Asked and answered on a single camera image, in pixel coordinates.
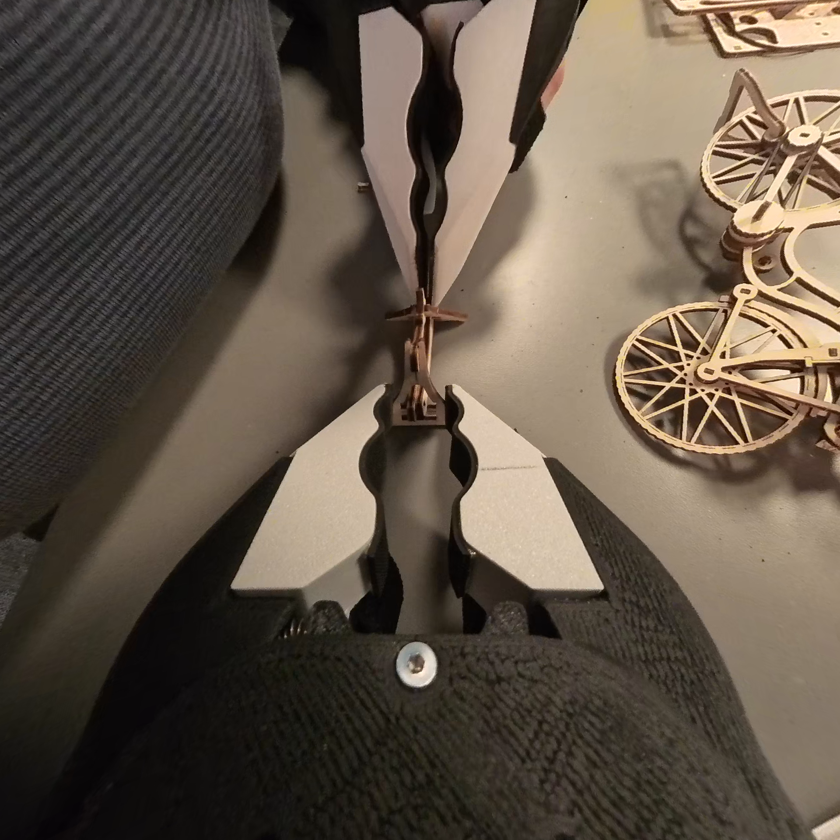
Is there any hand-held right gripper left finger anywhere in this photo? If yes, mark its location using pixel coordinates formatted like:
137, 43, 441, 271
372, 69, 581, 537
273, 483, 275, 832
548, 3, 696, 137
231, 384, 404, 634

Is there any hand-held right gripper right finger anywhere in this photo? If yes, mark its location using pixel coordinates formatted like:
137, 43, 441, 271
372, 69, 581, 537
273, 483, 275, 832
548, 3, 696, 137
445, 384, 606, 634

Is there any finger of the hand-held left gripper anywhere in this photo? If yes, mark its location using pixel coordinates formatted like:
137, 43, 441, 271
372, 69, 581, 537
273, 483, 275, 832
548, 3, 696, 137
425, 0, 540, 311
358, 5, 435, 298

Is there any small wooden kickstand part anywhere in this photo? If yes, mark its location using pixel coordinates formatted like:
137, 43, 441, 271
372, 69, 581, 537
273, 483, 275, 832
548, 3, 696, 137
384, 287, 471, 429

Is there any wooden parts sheet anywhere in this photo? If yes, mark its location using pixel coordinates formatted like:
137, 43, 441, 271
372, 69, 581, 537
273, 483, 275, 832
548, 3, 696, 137
659, 0, 840, 21
718, 8, 840, 59

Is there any wooden bicycle model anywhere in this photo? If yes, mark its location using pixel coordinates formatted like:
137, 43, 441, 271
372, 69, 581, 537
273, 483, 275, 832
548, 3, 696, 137
613, 67, 840, 455

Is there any person's trouser leg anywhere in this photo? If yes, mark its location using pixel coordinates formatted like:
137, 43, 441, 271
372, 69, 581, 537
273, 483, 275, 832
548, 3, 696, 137
0, 0, 284, 540

